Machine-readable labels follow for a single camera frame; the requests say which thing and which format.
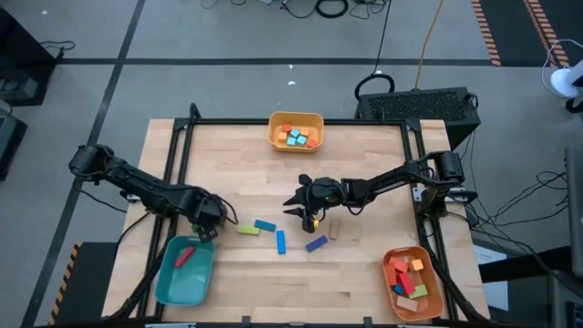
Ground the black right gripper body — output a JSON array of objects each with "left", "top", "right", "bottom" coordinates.
[{"left": 308, "top": 177, "right": 357, "bottom": 213}]

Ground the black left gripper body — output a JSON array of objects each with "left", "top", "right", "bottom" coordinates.
[{"left": 186, "top": 190, "right": 228, "bottom": 229}]

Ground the red long block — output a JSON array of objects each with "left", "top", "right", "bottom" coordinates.
[{"left": 174, "top": 245, "right": 196, "bottom": 269}]

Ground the pale wood medium block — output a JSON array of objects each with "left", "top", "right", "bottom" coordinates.
[{"left": 395, "top": 295, "right": 419, "bottom": 313}]

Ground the dark blue long block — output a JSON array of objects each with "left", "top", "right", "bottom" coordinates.
[{"left": 304, "top": 234, "right": 330, "bottom": 254}]

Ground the teal plastic bin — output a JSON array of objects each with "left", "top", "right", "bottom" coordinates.
[{"left": 154, "top": 235, "right": 216, "bottom": 307}]

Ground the yellow plastic bin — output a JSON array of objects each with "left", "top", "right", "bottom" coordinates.
[{"left": 267, "top": 110, "right": 325, "bottom": 154}]

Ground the black computer case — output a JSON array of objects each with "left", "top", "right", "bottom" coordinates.
[{"left": 354, "top": 86, "right": 482, "bottom": 145}]

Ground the black hazard-striped mat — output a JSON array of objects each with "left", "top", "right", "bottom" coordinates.
[
  {"left": 47, "top": 241, "right": 119, "bottom": 327},
  {"left": 471, "top": 0, "right": 570, "bottom": 67}
]

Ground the orange plastic bin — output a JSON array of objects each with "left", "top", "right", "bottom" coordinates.
[{"left": 381, "top": 246, "right": 445, "bottom": 323}]

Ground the white paper sheet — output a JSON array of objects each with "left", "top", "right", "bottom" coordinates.
[{"left": 473, "top": 245, "right": 509, "bottom": 311}]

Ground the grey equipment box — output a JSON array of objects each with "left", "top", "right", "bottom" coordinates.
[{"left": 0, "top": 107, "right": 28, "bottom": 181}]

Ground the black cabinet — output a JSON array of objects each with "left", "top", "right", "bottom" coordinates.
[{"left": 0, "top": 6, "right": 58, "bottom": 108}]

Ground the white round device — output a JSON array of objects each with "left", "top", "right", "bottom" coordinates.
[{"left": 541, "top": 38, "right": 583, "bottom": 113}]

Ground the black table frame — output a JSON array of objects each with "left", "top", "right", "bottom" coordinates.
[{"left": 108, "top": 102, "right": 491, "bottom": 328}]

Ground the black hanging cable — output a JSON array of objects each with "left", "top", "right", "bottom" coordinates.
[{"left": 353, "top": 0, "right": 396, "bottom": 102}]

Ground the yellow hanging cable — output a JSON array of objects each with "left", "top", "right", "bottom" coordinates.
[{"left": 413, "top": 0, "right": 445, "bottom": 90}]

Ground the black cable coil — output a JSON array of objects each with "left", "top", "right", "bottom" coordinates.
[{"left": 315, "top": 0, "right": 350, "bottom": 19}]

